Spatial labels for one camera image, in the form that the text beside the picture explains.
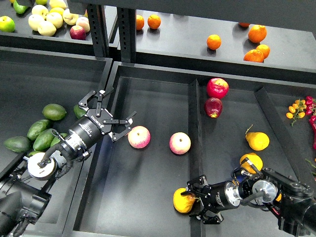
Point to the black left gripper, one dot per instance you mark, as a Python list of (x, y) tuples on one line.
[(97, 122)]

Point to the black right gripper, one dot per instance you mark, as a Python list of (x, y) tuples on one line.
[(219, 197)]

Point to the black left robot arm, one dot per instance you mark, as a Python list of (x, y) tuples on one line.
[(25, 183)]

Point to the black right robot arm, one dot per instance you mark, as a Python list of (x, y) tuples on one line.
[(291, 202)]

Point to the small dark green avocado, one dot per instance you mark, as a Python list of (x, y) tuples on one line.
[(78, 111)]

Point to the green avocado top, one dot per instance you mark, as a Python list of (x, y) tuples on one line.
[(54, 112)]

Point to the yellow pear in bin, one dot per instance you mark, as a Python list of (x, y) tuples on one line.
[(255, 159)]

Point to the yellow pear with stem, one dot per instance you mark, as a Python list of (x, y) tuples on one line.
[(257, 141)]

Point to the dark green avocado far left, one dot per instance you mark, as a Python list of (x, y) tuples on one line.
[(17, 144)]

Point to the pale yellow pear on shelf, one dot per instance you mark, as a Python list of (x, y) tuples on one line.
[(46, 28)]

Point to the pink apple left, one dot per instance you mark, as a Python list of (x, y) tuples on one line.
[(139, 137)]

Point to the pink apple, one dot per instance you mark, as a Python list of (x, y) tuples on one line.
[(179, 143), (139, 137)]

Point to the black tray divider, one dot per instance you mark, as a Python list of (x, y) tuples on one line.
[(195, 153)]

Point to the pink apple right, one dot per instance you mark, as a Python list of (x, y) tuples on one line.
[(179, 143)]

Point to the red apple on shelf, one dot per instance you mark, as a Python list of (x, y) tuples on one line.
[(77, 33)]

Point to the dark red apple lower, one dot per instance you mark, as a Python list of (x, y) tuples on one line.
[(213, 107)]

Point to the red apple upper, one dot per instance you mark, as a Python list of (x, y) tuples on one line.
[(217, 88)]

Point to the orange on shelf centre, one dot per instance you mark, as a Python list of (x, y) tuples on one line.
[(213, 42)]

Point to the orange cherry tomato bunch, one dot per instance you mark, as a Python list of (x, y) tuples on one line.
[(296, 111)]

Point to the green apple on shelf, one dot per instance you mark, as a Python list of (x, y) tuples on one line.
[(7, 24)]

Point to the red chili peppers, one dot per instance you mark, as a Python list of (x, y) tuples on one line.
[(311, 110)]

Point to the orange tangerine front shelf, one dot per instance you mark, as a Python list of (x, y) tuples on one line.
[(254, 55)]

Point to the large orange on shelf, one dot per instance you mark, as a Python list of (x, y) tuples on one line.
[(257, 33)]

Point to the black shelf post left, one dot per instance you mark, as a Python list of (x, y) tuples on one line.
[(98, 31)]

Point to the black shelf post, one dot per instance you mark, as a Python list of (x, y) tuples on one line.
[(127, 34), (98, 31)]

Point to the black shelf post right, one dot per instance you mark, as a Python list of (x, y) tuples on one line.
[(127, 34)]

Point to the orange behind post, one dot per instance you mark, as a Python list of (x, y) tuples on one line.
[(140, 22)]

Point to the orange beside post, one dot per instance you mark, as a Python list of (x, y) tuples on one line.
[(154, 21)]

